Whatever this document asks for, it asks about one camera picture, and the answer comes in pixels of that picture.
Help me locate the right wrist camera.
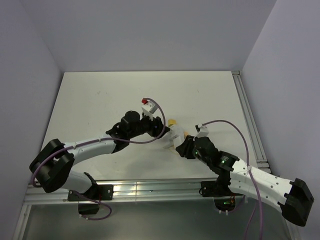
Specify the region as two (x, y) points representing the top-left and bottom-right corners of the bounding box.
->
(194, 123), (209, 138)

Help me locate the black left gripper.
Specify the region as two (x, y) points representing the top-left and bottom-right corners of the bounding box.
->
(128, 112), (170, 139)

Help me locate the aluminium front rail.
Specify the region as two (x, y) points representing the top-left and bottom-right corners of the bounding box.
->
(24, 174), (287, 205)

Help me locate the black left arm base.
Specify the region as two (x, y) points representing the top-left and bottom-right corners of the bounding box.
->
(67, 184), (114, 202)

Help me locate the aluminium right rail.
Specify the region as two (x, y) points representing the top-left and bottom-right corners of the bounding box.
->
(231, 71), (272, 174)

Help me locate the white cube socket adapter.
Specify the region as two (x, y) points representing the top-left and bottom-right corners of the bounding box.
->
(170, 124), (185, 141)

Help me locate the white USB charger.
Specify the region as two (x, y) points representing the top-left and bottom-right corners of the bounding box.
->
(163, 140), (175, 149)
(173, 136), (185, 148)

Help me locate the aluminium rail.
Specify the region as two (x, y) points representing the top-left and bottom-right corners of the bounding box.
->
(231, 71), (272, 174)
(24, 174), (287, 205)

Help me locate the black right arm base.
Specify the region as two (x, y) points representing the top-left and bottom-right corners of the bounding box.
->
(198, 180), (233, 197)

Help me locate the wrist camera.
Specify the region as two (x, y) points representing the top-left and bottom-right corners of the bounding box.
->
(194, 123), (209, 138)
(141, 98), (158, 120)

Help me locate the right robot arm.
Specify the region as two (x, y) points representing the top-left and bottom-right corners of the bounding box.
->
(176, 135), (314, 227)

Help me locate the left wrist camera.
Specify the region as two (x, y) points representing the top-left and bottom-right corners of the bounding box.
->
(141, 98), (158, 120)

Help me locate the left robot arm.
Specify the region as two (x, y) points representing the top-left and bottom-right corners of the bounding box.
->
(29, 110), (169, 200)

